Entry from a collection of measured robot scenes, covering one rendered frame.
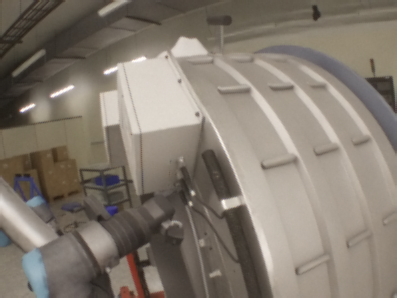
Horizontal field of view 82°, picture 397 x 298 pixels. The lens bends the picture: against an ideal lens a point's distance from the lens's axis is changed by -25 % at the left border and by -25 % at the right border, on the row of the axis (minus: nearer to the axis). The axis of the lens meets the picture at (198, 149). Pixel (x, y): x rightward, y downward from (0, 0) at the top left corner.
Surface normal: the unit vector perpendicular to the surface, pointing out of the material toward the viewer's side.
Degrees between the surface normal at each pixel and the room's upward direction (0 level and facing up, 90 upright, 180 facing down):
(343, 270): 71
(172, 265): 59
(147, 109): 43
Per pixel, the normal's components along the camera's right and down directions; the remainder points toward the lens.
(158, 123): 0.12, -0.68
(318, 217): -0.70, -0.06
